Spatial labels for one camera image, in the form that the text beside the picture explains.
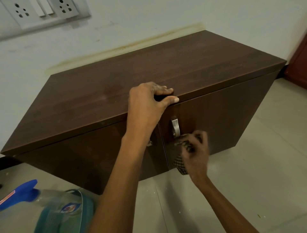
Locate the person's right hand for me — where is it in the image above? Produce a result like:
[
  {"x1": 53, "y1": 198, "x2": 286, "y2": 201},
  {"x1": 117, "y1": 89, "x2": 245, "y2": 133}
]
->
[{"x1": 177, "y1": 131, "x2": 212, "y2": 183}]

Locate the person's left hand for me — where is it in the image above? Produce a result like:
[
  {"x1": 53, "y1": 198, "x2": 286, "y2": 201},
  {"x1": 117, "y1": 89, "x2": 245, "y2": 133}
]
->
[{"x1": 125, "y1": 82, "x2": 180, "y2": 140}]

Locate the checkered brown cleaning cloth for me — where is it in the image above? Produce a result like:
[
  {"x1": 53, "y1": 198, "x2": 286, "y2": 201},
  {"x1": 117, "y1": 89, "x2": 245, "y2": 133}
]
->
[{"x1": 173, "y1": 133, "x2": 202, "y2": 176}]

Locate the person's right forearm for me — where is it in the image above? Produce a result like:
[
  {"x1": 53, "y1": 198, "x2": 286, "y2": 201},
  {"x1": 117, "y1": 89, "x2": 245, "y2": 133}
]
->
[{"x1": 191, "y1": 173, "x2": 260, "y2": 233}]

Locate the person's left forearm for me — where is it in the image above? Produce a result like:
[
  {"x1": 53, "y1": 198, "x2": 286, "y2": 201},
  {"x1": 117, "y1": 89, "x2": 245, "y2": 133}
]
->
[{"x1": 88, "y1": 134, "x2": 159, "y2": 233}]

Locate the dark brown wooden cabinet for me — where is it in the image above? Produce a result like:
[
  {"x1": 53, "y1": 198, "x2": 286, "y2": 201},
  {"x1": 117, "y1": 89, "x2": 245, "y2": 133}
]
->
[{"x1": 0, "y1": 30, "x2": 287, "y2": 196}]

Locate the brown cabinet door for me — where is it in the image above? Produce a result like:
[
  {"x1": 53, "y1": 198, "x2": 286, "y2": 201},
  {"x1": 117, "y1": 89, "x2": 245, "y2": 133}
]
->
[
  {"x1": 158, "y1": 72, "x2": 279, "y2": 171},
  {"x1": 14, "y1": 120, "x2": 169, "y2": 196}
]

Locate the reddish brown wooden furniture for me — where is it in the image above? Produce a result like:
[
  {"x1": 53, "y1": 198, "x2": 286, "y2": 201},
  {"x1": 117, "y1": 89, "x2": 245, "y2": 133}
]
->
[{"x1": 283, "y1": 31, "x2": 307, "y2": 90}]

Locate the blue trigger spray bottle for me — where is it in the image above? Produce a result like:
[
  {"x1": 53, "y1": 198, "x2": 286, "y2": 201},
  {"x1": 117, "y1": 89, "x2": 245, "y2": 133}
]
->
[{"x1": 0, "y1": 179, "x2": 97, "y2": 233}]

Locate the white wall socket switchboard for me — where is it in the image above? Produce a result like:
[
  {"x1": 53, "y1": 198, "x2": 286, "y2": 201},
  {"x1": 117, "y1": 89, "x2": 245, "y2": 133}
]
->
[{"x1": 0, "y1": 0, "x2": 92, "y2": 41}]

